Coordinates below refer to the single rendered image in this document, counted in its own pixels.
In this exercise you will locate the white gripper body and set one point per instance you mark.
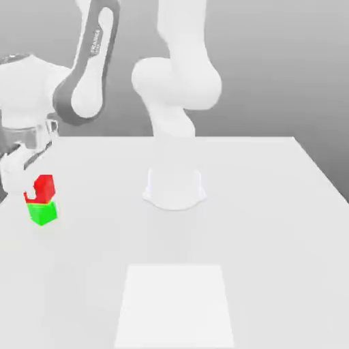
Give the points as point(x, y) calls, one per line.
point(15, 169)

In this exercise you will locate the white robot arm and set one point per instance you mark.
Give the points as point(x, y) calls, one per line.
point(177, 81)

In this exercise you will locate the small green cube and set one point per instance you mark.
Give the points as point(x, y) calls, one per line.
point(42, 214)

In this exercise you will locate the small red cube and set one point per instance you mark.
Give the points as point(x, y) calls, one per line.
point(45, 188)

